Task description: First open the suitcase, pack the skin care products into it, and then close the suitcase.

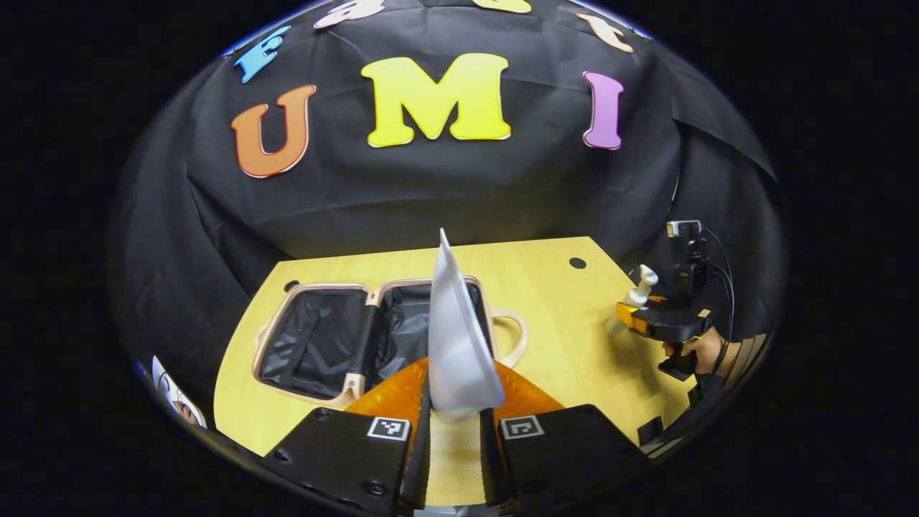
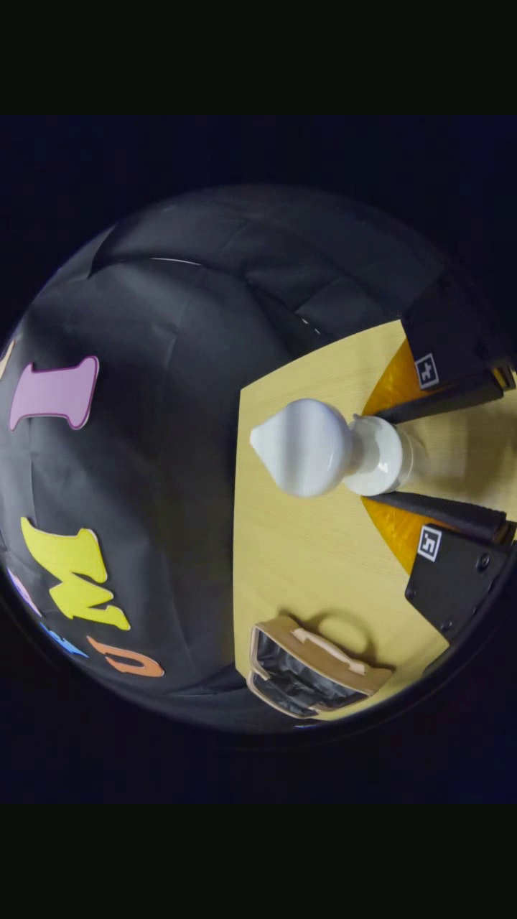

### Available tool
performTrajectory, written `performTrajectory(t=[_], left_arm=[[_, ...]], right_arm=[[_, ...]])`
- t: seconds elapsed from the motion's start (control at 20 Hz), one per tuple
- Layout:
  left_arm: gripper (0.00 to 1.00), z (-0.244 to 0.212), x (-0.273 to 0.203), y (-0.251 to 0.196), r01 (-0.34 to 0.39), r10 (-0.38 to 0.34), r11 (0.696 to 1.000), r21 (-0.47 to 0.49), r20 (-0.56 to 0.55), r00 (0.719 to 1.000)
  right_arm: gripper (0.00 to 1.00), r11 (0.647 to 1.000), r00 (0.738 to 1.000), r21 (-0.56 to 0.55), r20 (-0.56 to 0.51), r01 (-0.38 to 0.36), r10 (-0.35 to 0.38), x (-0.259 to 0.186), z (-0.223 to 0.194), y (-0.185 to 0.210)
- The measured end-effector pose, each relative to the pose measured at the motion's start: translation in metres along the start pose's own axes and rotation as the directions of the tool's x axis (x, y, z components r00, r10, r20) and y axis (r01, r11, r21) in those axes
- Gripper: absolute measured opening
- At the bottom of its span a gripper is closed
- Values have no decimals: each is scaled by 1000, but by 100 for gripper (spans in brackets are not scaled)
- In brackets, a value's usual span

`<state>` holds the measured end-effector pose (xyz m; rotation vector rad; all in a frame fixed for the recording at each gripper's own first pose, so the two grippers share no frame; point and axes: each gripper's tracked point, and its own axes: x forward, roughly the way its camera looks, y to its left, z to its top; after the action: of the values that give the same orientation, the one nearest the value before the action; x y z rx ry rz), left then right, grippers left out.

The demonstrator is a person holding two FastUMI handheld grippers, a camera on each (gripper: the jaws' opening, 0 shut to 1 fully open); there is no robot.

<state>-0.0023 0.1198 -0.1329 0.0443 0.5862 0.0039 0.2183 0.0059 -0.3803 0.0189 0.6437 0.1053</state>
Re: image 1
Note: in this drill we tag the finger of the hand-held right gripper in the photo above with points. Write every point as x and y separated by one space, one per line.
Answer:
626 313

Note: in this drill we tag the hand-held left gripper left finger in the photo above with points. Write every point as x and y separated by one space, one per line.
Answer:
420 459

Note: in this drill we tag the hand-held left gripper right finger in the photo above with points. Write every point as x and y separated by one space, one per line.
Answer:
492 467

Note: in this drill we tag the white pump bottle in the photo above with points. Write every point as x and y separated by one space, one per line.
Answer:
635 296

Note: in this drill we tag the pink suitcase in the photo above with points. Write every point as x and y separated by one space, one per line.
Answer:
316 337

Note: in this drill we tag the black backdrop cloth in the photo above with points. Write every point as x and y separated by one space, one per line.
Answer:
431 194

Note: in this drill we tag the white printed object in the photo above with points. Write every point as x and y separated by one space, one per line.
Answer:
174 393

